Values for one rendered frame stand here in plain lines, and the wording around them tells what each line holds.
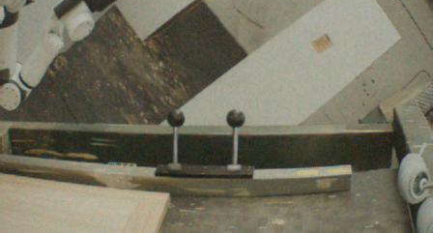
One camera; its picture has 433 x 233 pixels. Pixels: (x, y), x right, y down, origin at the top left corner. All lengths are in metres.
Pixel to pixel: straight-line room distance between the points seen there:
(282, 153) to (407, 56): 7.68
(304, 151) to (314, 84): 3.21
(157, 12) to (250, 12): 3.24
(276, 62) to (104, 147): 3.24
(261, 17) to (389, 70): 2.06
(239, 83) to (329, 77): 0.66
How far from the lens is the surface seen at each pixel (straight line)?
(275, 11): 9.28
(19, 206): 1.38
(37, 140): 1.80
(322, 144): 1.65
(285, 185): 1.43
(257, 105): 4.93
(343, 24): 4.80
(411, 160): 1.05
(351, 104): 9.33
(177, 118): 1.46
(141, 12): 6.30
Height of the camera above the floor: 1.90
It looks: 16 degrees down
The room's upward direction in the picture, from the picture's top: 53 degrees clockwise
